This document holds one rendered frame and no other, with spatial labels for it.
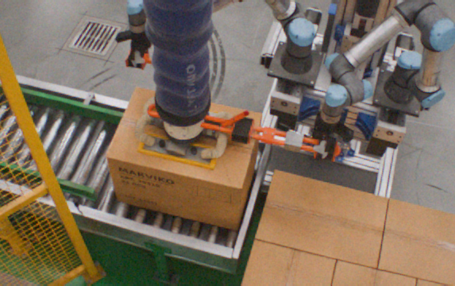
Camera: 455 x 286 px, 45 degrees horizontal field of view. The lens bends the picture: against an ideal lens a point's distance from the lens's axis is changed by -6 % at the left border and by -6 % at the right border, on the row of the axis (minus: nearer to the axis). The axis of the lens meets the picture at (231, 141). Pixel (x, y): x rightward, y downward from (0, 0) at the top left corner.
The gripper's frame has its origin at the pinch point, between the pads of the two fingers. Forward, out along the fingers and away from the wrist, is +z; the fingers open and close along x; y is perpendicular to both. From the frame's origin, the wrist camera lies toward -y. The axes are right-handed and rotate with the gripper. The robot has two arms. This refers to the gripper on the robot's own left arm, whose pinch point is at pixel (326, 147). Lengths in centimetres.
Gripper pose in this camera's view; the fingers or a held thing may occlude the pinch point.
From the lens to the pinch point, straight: 237.5
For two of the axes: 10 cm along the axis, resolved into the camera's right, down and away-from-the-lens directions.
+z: -0.4, 5.7, 8.2
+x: -2.4, 7.9, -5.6
